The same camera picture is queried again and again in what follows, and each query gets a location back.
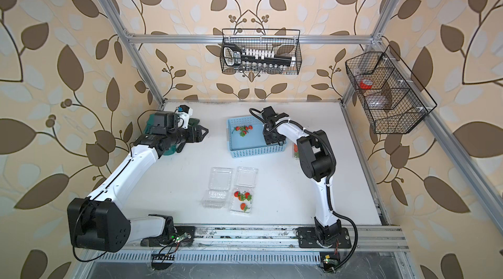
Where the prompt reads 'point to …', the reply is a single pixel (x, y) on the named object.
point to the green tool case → (149, 124)
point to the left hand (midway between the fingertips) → (197, 128)
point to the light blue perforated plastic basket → (246, 137)
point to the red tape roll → (366, 84)
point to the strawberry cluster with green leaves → (243, 129)
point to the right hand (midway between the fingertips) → (274, 139)
